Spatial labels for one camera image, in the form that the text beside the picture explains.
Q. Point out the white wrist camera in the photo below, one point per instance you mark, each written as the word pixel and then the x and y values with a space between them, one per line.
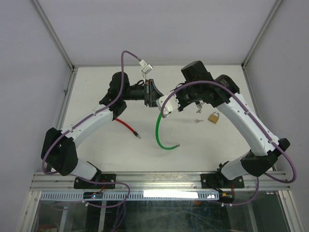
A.
pixel 145 69
pixel 171 105

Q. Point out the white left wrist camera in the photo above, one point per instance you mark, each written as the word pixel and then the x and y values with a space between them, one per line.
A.
pixel 145 69

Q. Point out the red cable lock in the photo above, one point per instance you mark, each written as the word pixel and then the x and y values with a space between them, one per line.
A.
pixel 128 127

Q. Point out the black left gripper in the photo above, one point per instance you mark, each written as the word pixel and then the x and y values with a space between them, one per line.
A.
pixel 155 94

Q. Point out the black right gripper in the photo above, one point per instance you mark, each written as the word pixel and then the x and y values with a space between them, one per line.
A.
pixel 182 104

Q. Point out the large brass padlock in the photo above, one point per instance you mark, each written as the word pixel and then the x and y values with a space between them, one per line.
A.
pixel 214 117

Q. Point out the green cable lock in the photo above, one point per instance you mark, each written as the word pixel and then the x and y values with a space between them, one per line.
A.
pixel 160 137

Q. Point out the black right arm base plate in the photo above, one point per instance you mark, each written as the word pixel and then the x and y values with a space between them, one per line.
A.
pixel 210 181

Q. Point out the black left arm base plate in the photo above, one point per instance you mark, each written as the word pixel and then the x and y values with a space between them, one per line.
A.
pixel 102 181

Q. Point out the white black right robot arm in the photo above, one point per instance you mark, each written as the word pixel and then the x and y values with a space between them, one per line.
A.
pixel 223 94

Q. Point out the aluminium mounting rail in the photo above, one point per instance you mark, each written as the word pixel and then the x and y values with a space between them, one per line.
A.
pixel 162 180

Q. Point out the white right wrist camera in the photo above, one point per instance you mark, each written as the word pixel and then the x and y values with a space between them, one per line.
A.
pixel 171 105

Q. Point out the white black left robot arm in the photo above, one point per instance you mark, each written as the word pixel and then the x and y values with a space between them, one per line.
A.
pixel 60 146

